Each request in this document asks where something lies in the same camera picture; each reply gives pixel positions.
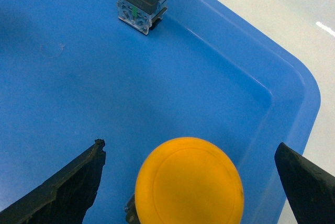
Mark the yellow mushroom push button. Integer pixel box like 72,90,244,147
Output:
125,137,244,223

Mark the blue plastic tray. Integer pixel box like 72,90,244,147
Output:
1,0,320,223

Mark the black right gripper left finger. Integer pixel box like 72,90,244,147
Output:
1,139,106,223

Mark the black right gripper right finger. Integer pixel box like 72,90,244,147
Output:
274,142,334,223

